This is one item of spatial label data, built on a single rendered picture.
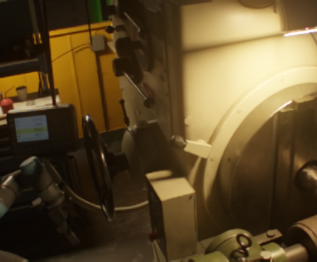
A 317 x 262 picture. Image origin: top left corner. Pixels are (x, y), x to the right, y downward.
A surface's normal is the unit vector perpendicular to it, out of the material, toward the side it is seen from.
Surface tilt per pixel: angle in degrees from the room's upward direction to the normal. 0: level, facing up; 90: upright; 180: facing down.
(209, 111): 90
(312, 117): 90
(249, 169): 90
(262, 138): 90
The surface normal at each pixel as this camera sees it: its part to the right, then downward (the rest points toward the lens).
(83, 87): 0.33, 0.40
